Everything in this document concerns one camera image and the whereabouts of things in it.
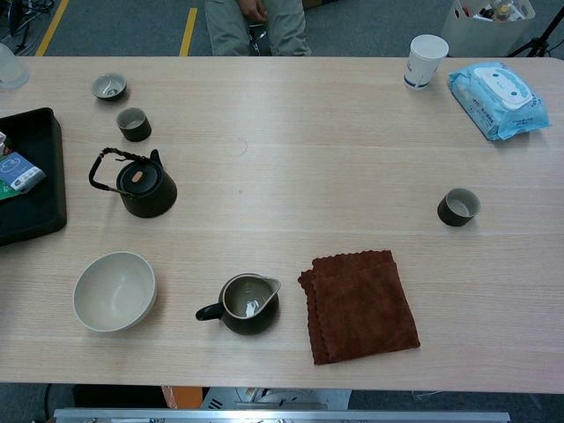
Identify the black plastic tray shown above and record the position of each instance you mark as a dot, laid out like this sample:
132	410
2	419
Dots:
39	209

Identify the cream ceramic bowl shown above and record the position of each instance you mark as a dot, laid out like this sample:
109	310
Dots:
114	293

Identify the chrome stool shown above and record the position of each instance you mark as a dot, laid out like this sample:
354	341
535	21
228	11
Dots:
257	44

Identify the small red white packet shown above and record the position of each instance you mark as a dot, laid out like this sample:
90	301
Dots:
2	141

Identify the white paper cup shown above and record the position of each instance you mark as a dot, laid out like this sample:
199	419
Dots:
420	66

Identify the grey lid cup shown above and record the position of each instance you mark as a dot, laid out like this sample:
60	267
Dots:
102	86

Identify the small tan bottle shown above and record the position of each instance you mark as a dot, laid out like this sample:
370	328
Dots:
501	11

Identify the dark green pouring pitcher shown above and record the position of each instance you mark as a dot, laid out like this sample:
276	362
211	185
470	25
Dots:
247	325

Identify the blue wet wipes pack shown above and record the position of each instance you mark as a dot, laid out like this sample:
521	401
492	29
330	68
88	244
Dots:
498	101

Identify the blue white small packet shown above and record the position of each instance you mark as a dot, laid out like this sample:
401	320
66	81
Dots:
17	169

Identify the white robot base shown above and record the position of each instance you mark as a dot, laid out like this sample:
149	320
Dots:
273	398

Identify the dark green cylindrical teacup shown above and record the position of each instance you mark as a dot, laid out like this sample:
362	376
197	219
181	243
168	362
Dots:
134	132
454	218

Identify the white storage bin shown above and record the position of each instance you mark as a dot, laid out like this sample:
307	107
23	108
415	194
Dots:
480	35

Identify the black tripod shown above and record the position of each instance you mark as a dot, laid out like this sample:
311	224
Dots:
535	44

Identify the brown folded cloth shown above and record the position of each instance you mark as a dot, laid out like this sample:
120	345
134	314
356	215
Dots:
361	308

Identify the aluminium rail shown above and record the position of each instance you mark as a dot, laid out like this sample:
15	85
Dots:
282	416

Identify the green packet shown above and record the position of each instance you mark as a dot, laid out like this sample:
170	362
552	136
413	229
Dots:
5	191

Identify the seated person in khaki trousers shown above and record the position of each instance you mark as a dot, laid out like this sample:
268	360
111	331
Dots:
282	31

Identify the frosted translucent plastic cup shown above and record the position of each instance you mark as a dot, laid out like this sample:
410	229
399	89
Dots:
11	68

